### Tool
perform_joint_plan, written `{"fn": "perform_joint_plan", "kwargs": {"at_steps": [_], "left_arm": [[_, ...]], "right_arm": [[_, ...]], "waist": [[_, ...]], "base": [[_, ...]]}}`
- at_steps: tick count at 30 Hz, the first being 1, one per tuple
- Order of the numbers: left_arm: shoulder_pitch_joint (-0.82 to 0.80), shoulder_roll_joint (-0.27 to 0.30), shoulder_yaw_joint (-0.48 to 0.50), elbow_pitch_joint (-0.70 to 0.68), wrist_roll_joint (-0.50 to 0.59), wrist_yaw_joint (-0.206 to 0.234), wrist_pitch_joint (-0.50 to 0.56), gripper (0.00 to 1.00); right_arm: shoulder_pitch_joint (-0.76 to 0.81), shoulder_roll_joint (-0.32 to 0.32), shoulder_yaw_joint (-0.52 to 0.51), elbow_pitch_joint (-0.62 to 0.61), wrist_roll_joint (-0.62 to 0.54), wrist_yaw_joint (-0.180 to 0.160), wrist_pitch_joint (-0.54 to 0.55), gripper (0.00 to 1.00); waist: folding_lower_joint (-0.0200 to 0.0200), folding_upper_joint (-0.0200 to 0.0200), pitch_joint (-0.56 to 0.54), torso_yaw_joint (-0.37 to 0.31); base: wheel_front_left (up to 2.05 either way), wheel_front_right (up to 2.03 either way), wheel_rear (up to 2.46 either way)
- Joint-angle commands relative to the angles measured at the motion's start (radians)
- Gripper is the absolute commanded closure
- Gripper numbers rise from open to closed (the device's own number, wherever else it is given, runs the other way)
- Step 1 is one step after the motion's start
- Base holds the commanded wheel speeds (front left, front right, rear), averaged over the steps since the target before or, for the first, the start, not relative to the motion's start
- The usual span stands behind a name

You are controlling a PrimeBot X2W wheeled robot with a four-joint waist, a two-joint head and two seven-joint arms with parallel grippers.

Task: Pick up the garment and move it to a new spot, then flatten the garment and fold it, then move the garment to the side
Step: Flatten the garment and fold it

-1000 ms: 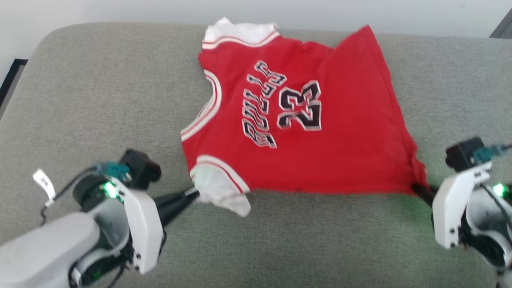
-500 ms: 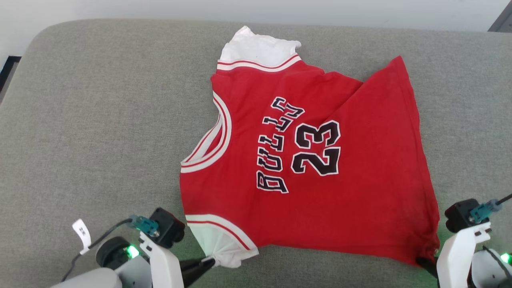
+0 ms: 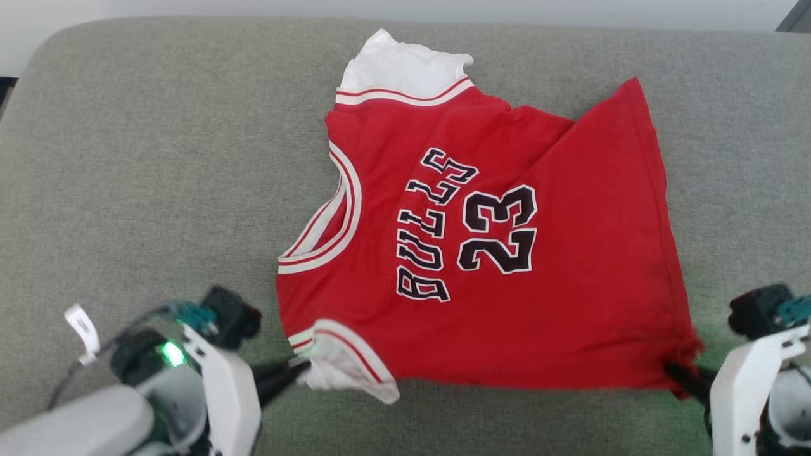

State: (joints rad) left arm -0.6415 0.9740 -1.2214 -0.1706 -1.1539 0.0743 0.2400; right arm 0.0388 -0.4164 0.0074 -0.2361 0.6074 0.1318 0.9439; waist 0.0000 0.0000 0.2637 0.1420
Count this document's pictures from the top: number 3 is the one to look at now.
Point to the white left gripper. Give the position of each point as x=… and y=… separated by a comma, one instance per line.
x=231, y=405

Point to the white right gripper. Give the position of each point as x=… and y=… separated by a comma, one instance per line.
x=738, y=399

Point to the red Bulls 23 jersey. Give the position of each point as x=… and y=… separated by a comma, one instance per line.
x=507, y=253

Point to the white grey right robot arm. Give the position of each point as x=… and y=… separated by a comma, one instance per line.
x=792, y=408

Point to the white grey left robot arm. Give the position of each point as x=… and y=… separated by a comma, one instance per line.
x=76, y=424

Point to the grey fabric sofa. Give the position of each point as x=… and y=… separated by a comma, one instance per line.
x=158, y=190

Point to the dark grey baseboard strip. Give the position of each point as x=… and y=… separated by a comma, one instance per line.
x=6, y=95
x=797, y=16

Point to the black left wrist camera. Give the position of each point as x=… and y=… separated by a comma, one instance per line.
x=231, y=316

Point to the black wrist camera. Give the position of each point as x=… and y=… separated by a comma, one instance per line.
x=231, y=316
x=760, y=310

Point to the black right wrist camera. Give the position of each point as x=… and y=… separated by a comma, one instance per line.
x=760, y=310

